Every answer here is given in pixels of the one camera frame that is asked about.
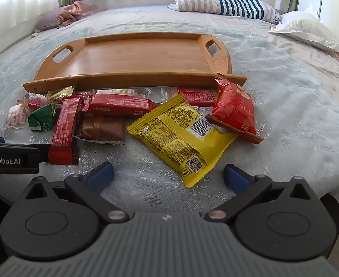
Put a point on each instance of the gold snack packet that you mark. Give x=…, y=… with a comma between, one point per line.
x=60, y=93

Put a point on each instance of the pale blue snowflake bedspread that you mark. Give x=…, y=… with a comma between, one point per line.
x=279, y=106

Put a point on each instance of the pink crumpled cloth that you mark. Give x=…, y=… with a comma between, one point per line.
x=78, y=11

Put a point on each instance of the white pillow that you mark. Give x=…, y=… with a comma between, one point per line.
x=305, y=30

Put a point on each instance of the small pale object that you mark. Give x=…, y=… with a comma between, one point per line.
x=35, y=34

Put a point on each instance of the striped pillow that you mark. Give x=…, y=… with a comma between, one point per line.
x=224, y=3

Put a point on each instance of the cream biscuit clear packet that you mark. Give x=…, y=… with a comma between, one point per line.
x=120, y=92

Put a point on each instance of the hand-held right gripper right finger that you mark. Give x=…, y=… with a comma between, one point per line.
x=235, y=179

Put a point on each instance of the wide red snack bar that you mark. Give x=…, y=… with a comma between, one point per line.
x=117, y=105

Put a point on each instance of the red puffed snack packet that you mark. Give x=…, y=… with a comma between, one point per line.
x=236, y=106

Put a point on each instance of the red and white candy packet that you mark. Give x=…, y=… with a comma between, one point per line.
x=36, y=101

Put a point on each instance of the mauve pillow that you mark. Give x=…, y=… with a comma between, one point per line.
x=46, y=20

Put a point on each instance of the brown chocolate bar packet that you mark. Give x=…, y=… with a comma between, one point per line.
x=103, y=128

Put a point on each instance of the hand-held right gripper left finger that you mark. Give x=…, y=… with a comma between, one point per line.
x=100, y=176

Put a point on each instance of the yellow snack packet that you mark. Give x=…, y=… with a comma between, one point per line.
x=169, y=138

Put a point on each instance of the slim dark red snack bar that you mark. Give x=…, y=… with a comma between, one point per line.
x=64, y=129

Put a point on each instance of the clear packet with red label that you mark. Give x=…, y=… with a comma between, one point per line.
x=197, y=96

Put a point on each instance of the pink and white biscuit packet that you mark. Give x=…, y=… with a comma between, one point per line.
x=16, y=117

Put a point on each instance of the green snack packet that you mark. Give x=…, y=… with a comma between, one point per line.
x=44, y=118

